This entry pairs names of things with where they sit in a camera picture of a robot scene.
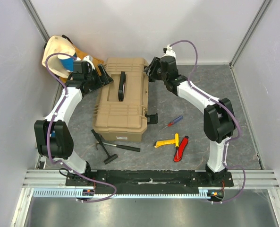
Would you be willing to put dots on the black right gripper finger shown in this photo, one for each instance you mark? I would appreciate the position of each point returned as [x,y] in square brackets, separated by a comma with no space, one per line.
[154,65]
[152,74]

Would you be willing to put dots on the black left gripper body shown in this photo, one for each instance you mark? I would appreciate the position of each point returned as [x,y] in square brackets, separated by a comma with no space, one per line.
[94,80]

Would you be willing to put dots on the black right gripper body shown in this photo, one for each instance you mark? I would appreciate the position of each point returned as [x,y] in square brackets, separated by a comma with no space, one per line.
[154,68]

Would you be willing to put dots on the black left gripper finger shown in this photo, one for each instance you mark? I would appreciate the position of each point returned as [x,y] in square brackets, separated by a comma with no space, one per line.
[101,70]
[106,79]

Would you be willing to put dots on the tan plastic tool box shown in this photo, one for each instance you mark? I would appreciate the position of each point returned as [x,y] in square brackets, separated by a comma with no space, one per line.
[120,112]

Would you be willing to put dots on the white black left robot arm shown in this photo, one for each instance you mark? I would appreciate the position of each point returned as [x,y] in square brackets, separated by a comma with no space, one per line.
[53,137]

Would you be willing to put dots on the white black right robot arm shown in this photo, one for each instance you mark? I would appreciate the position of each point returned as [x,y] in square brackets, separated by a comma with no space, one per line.
[218,122]

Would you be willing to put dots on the tan leather tool bag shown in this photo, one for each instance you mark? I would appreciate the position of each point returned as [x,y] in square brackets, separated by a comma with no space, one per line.
[62,44]

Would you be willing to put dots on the blue paper towel roll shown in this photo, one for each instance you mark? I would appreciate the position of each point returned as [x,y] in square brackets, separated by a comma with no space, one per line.
[67,62]

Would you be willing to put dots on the yellow box cutter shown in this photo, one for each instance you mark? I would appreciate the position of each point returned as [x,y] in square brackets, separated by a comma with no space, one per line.
[163,143]

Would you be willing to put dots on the red box cutter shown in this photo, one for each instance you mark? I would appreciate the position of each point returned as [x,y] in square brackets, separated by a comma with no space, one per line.
[179,153]

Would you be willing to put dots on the black rubber mallet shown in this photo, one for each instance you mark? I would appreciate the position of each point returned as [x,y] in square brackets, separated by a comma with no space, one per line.
[109,158]

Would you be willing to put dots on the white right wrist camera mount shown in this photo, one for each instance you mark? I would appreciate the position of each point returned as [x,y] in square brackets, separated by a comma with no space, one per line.
[168,51]

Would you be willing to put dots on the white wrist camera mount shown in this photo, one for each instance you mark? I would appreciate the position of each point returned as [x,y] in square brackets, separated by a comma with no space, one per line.
[168,51]
[89,59]

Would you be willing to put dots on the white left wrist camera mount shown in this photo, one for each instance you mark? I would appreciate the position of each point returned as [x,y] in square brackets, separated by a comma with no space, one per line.
[89,59]

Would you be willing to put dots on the blue red handled screwdriver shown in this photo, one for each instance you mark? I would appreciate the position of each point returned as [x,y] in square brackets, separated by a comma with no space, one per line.
[176,120]

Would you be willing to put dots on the yellow handled screwdriver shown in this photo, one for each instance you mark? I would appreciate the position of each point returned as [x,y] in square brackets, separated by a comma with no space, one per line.
[176,145]

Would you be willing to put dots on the black handled claw hammer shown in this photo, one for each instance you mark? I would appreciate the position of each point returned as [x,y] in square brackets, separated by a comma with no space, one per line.
[118,146]

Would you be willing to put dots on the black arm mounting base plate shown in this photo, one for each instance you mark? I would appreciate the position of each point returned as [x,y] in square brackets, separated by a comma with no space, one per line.
[189,178]

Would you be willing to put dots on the grey slotted cable duct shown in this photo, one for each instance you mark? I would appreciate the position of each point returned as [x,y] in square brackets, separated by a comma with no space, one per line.
[128,191]

